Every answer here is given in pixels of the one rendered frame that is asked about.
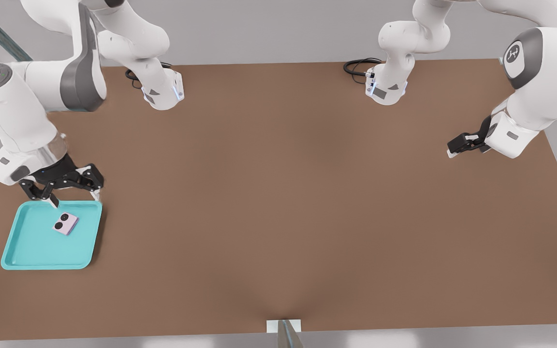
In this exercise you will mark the pale blue-green tray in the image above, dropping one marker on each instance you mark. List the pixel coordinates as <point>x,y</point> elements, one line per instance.
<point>32,249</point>

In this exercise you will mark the pale lilac phone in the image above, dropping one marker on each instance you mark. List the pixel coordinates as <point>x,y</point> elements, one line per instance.
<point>67,224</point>

